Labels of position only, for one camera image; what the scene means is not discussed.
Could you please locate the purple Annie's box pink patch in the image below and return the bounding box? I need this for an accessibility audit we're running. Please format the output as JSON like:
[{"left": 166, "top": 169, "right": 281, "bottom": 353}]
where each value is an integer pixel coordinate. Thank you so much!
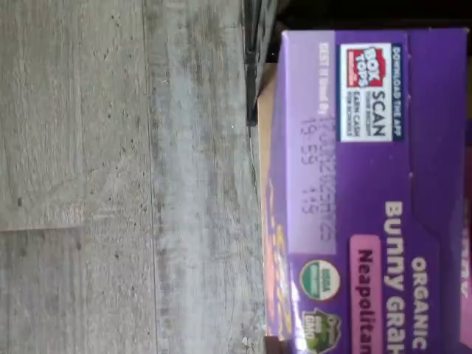
[
  {"left": 263, "top": 28, "right": 471, "bottom": 354},
  {"left": 459, "top": 117, "right": 472, "bottom": 296}
]

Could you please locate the black metal shelf rack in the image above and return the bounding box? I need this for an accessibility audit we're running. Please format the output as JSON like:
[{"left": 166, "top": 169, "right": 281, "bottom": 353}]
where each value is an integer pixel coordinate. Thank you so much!
[{"left": 239, "top": 0, "right": 472, "bottom": 128}]

